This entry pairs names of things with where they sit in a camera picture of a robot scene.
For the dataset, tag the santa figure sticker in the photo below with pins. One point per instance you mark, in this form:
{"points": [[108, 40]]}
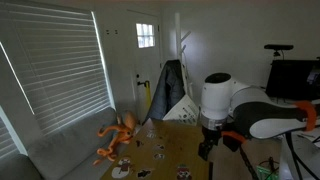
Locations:
{"points": [[184, 172]]}

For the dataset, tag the small holiday sticker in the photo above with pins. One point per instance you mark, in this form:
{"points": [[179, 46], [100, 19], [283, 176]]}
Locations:
{"points": [[139, 143], [160, 147], [159, 156], [151, 134]]}

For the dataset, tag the black figure sticker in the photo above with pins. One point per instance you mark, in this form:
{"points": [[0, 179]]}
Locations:
{"points": [[145, 173]]}

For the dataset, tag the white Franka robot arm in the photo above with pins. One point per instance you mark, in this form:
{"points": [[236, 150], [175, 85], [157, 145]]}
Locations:
{"points": [[216, 96]]}

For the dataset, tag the wooden table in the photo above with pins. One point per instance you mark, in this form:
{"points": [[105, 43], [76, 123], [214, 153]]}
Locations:
{"points": [[181, 146]]}

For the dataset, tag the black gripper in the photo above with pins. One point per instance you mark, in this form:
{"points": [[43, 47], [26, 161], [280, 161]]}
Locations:
{"points": [[212, 136]]}

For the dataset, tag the grey sofa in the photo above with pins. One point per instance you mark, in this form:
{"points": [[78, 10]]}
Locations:
{"points": [[66, 150]]}

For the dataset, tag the white door with window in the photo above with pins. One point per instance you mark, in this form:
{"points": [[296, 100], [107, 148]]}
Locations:
{"points": [[146, 63]]}

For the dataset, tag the dark grey jacket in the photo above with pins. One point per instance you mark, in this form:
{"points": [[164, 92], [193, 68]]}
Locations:
{"points": [[166, 90]]}

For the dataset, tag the snowman sticker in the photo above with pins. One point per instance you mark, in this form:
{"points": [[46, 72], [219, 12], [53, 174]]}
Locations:
{"points": [[121, 168]]}

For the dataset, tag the orange octopus plush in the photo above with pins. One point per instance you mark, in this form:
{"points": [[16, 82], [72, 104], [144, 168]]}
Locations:
{"points": [[121, 131]]}

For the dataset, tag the green circuit board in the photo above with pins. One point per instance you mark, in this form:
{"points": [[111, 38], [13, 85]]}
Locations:
{"points": [[263, 172]]}

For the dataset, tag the white tote bag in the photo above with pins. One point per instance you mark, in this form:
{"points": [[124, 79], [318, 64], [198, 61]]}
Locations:
{"points": [[181, 111]]}

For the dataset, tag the white coat stand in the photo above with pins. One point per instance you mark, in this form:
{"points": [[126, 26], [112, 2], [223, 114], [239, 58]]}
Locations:
{"points": [[178, 36]]}

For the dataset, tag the black monitor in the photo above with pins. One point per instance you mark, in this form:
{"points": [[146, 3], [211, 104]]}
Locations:
{"points": [[290, 78]]}

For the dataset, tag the wide white window blind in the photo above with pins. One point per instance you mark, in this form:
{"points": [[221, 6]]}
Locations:
{"points": [[60, 66]]}

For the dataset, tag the black camera on stand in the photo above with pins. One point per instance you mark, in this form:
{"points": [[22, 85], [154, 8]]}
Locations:
{"points": [[278, 47]]}

